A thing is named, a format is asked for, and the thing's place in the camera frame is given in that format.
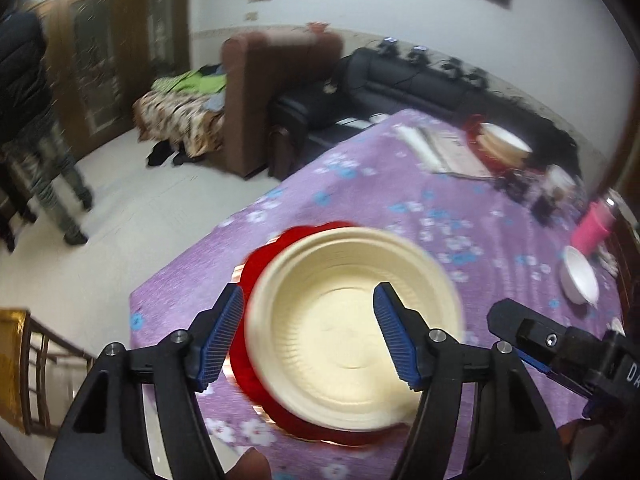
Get leaf patterned blanket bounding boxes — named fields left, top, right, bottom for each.
left=132, top=87, right=226, bottom=157

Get white papers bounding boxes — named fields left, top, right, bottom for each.
left=395, top=122, right=496, bottom=181

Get dark brown handbag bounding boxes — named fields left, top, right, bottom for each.
left=267, top=127, right=293, bottom=181

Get pink cup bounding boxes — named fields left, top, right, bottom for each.
left=570, top=195, right=623, bottom=256

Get purple floral tablecloth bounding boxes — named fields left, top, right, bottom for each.
left=129, top=108, right=626, bottom=480

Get cream plates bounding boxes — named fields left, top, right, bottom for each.
left=244, top=226, right=466, bottom=432

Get red labelled glass plate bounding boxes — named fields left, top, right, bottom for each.
left=227, top=220, right=416, bottom=448

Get dark small box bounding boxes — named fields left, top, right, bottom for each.
left=532, top=195, right=558, bottom=223

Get gold cushion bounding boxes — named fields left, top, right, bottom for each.
left=0, top=309, right=31, bottom=433

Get brown armchair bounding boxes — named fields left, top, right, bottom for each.
left=220, top=27, right=345, bottom=178

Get wooden chair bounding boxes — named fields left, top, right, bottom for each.
left=20, top=320, right=96, bottom=433

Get person's left hand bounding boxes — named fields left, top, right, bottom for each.
left=226, top=449, right=273, bottom=480

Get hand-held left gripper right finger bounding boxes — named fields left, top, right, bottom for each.
left=372, top=282, right=572, bottom=480

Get white bowl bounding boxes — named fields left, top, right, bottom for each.
left=557, top=245, right=601, bottom=306

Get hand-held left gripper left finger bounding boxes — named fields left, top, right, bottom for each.
left=44, top=282, right=246, bottom=480

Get wooden glass door cabinet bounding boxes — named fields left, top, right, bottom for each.
left=10, top=0, right=193, bottom=161

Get green cloth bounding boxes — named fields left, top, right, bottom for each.
left=152, top=71, right=226, bottom=93

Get cream plastic bowl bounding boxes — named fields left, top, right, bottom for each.
left=477, top=122, right=533, bottom=166

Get far stack of plates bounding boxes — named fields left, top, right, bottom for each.
left=462, top=114, right=533, bottom=176

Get black clothing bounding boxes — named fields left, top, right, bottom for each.
left=146, top=140, right=193, bottom=167

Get black leather sofa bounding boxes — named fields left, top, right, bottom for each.
left=270, top=46, right=583, bottom=181

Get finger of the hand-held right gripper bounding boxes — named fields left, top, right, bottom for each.
left=487, top=298, right=568, bottom=375

